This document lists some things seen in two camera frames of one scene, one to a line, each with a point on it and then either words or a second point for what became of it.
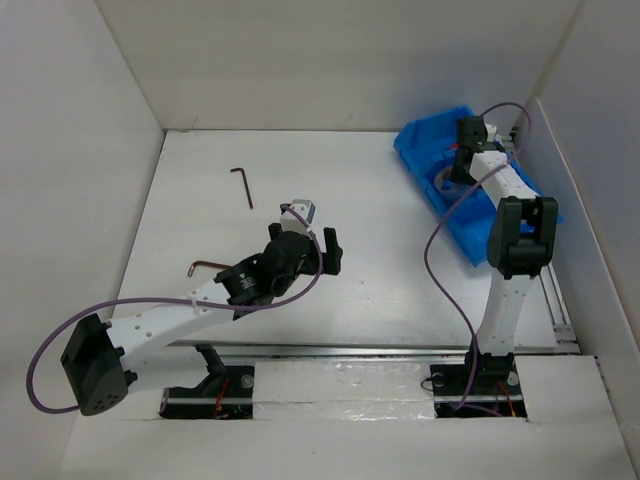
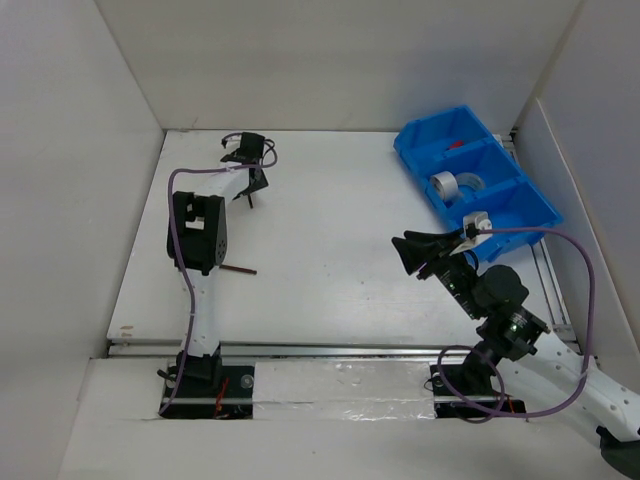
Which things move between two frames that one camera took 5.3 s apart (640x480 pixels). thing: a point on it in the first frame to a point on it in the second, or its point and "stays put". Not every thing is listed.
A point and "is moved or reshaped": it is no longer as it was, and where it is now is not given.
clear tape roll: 443,180 is moved or reshaped
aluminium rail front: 318,349 stays put
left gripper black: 331,255 to 260,184
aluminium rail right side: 566,341 stays put
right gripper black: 459,176 to 414,253
